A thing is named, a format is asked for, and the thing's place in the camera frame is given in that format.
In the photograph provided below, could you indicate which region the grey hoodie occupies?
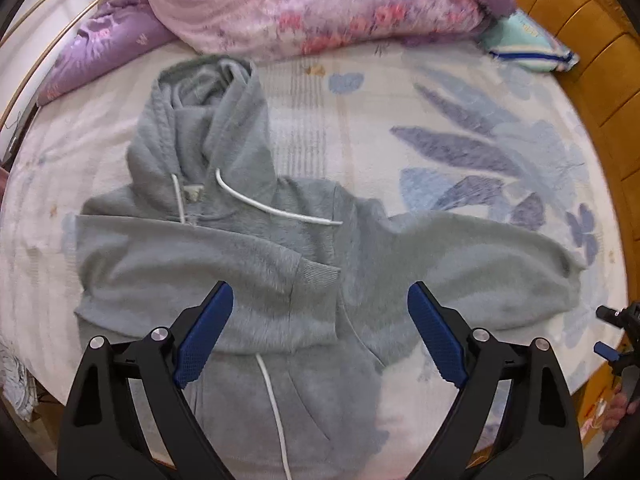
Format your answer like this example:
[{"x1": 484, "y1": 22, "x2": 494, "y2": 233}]
[{"x1": 74, "y1": 56, "x2": 588, "y2": 480}]

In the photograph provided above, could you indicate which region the white patterned cloth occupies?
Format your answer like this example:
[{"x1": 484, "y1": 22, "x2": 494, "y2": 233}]
[{"x1": 0, "y1": 337, "x2": 40, "y2": 423}]

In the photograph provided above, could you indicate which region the teal pillow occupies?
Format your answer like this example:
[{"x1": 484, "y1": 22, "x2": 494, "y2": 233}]
[{"x1": 486, "y1": 9, "x2": 581, "y2": 74}]

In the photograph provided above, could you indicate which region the pink floral quilt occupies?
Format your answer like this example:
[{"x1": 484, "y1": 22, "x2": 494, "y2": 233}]
[{"x1": 142, "y1": 0, "x2": 517, "y2": 58}]

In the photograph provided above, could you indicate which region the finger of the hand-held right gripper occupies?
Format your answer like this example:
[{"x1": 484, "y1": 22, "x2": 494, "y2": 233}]
[
  {"x1": 596, "y1": 303, "x2": 640, "y2": 335},
  {"x1": 593, "y1": 341, "x2": 630, "y2": 377}
]

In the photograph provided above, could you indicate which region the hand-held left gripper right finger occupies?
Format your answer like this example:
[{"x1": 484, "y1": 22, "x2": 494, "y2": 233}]
[{"x1": 406, "y1": 280, "x2": 586, "y2": 480}]

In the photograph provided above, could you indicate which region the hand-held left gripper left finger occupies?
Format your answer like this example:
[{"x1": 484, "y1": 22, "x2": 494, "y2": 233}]
[{"x1": 57, "y1": 280, "x2": 236, "y2": 480}]

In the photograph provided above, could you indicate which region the purple blanket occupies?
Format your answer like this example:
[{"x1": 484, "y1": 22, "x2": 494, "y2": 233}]
[{"x1": 37, "y1": 0, "x2": 177, "y2": 107}]

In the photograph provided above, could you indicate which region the person's right hand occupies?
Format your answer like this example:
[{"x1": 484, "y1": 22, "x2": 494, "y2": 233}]
[{"x1": 604, "y1": 390, "x2": 633, "y2": 432}]

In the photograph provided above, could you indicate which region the golden curved rail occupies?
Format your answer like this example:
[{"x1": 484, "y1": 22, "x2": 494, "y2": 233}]
[
  {"x1": 2, "y1": 0, "x2": 147, "y2": 131},
  {"x1": 0, "y1": 0, "x2": 132, "y2": 48}
]

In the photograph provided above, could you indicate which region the floral printed bed sheet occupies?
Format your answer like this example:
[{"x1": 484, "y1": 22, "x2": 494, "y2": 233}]
[{"x1": 0, "y1": 40, "x2": 629, "y2": 480}]

